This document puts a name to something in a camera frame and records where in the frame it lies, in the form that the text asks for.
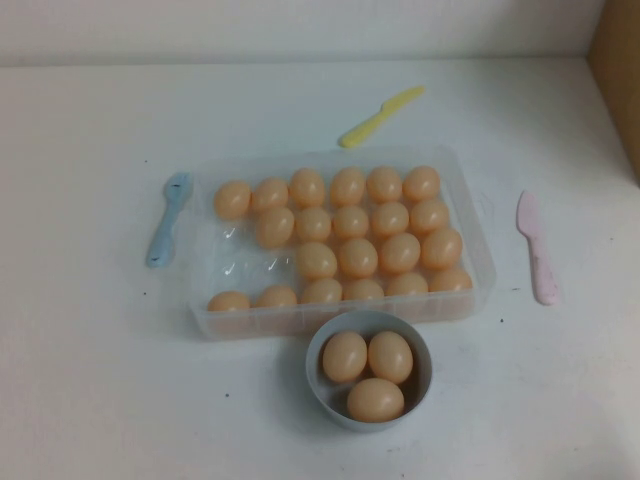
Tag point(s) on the tan plastic egg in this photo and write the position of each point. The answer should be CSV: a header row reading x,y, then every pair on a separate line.
x,y
421,183
316,260
363,291
450,280
321,291
344,358
270,194
275,296
229,302
357,257
275,227
406,285
384,184
441,249
375,399
232,198
313,223
347,186
399,253
429,217
351,221
390,357
389,219
307,187

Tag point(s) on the clear plastic egg box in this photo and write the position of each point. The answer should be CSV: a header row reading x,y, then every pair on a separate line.
x,y
480,260

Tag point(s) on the yellow plastic knife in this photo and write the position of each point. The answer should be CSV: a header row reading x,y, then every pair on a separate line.
x,y
372,121

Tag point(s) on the light blue plastic fork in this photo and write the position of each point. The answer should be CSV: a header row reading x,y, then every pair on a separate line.
x,y
167,225

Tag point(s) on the grey-blue round bowl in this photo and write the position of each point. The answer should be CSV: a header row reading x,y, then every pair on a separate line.
x,y
315,395

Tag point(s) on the pink plastic knife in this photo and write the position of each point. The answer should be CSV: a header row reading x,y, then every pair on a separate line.
x,y
537,250

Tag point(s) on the brown cardboard panel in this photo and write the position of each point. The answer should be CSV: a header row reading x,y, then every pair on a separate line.
x,y
617,75

